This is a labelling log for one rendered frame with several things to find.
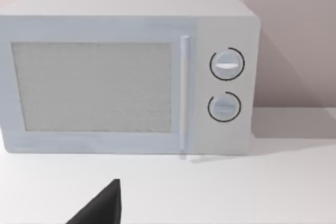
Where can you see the large pale microwave knob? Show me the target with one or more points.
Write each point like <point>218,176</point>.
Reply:
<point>226,63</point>

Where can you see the small pale microwave knob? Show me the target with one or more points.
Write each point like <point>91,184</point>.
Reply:
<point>224,106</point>

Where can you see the pale blue microwave door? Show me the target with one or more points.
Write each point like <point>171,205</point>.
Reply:
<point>92,87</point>

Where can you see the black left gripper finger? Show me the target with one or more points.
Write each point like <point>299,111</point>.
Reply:
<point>106,205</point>

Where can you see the pale microwave oven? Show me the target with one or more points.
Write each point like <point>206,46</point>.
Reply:
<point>223,24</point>

